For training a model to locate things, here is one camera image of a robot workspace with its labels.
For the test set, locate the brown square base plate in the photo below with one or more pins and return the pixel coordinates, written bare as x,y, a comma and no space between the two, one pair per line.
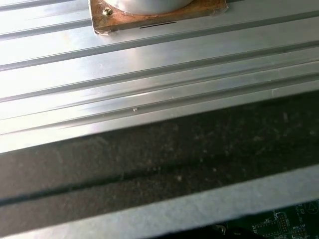
119,21

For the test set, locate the green motherboard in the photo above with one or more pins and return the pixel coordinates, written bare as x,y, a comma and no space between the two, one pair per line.
286,224

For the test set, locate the open black PC case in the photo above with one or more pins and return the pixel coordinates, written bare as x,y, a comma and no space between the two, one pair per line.
149,161

